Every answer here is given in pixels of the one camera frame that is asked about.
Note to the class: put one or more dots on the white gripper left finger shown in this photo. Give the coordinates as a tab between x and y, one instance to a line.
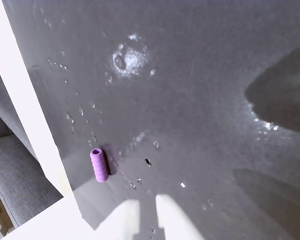
125	220

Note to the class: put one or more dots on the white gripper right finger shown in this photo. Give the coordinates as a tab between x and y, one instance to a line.
175	220

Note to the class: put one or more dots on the purple ribbed pen grip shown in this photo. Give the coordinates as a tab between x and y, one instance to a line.
99	166

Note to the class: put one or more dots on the dark grey table mat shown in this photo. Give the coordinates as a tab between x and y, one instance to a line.
190	125

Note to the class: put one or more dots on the grey fabric sofa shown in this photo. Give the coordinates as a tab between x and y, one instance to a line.
17	170

